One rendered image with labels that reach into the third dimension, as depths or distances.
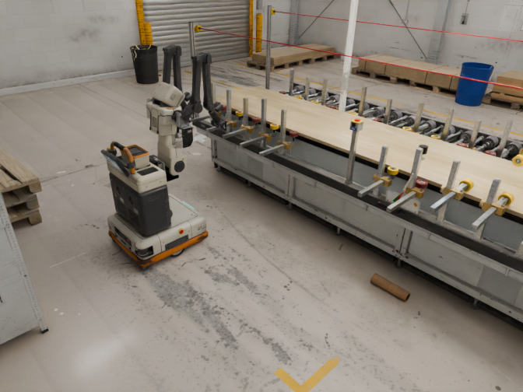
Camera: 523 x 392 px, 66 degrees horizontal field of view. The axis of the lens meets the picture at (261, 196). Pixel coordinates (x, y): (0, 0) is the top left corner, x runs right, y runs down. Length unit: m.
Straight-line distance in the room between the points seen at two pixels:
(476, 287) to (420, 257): 0.45
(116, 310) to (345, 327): 1.65
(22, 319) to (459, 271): 3.06
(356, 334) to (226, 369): 0.92
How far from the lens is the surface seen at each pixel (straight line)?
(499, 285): 3.35
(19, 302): 3.04
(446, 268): 3.46
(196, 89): 3.20
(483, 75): 8.52
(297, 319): 3.04
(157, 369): 2.81
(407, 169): 3.20
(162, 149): 3.48
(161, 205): 3.30
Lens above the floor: 2.20
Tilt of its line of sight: 30 degrees down
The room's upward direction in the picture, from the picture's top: 1 degrees clockwise
